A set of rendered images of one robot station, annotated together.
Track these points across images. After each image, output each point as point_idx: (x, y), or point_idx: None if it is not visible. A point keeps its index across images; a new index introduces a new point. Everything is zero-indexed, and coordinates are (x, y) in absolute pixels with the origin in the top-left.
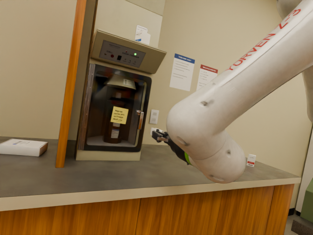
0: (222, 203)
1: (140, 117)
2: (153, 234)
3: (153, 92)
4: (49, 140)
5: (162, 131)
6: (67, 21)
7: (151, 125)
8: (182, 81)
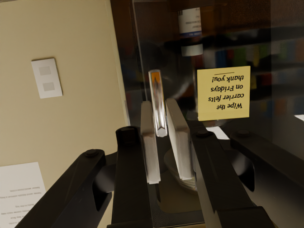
0: None
1: (163, 116)
2: None
3: (72, 135)
4: None
5: (157, 178)
6: None
7: (45, 53)
8: (7, 185)
